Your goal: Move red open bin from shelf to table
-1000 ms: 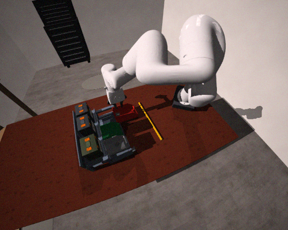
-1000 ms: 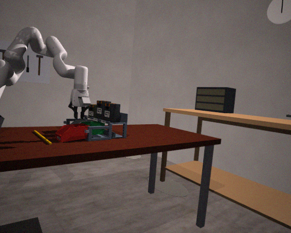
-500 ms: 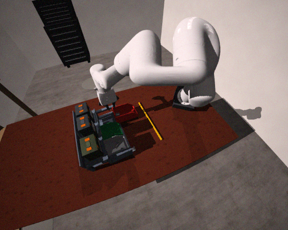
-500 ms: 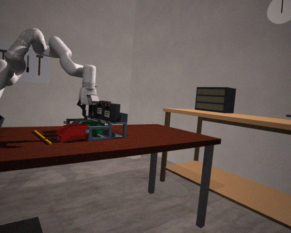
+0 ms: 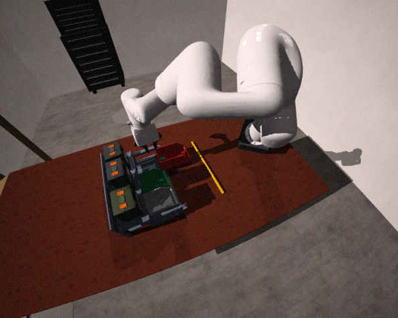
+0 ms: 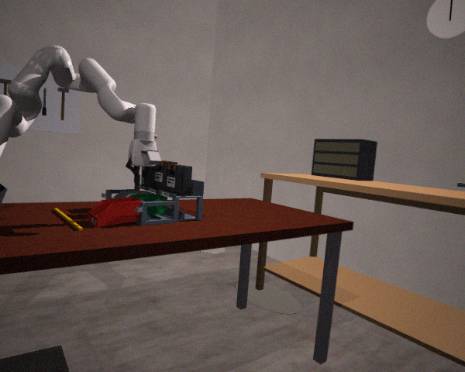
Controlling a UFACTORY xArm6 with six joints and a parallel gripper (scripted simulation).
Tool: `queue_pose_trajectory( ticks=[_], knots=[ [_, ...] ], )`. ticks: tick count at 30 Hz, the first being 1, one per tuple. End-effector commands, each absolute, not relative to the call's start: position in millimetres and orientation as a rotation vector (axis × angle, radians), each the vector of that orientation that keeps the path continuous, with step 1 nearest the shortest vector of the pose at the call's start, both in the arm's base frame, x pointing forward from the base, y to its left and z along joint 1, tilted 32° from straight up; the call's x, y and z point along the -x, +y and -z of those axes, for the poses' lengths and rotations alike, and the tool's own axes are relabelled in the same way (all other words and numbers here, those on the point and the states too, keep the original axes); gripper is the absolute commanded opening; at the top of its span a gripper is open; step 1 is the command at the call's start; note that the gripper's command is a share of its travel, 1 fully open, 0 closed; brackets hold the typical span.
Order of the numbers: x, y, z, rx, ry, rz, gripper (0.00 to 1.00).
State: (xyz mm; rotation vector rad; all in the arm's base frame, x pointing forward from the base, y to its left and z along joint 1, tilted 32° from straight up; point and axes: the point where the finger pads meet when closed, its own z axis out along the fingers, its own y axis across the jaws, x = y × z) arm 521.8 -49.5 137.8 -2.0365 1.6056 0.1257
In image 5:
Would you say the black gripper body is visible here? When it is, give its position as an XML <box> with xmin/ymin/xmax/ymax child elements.
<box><xmin>131</xmin><ymin>120</ymin><xmax>160</xmax><ymax>146</ymax></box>

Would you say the red bin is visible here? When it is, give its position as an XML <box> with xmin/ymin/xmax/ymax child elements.
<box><xmin>155</xmin><ymin>143</ymin><xmax>190</xmax><ymax>170</ymax></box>

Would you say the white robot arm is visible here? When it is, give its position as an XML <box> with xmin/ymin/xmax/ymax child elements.
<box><xmin>121</xmin><ymin>24</ymin><xmax>303</xmax><ymax>148</ymax></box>

